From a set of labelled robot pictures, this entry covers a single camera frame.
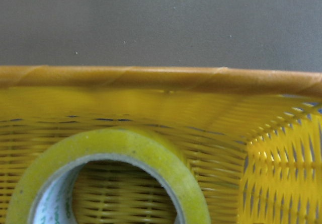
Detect yellow tape roll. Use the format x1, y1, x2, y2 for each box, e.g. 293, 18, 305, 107
6, 128, 211, 223

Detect yellow plastic basket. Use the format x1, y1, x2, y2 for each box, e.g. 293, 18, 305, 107
1, 66, 321, 223

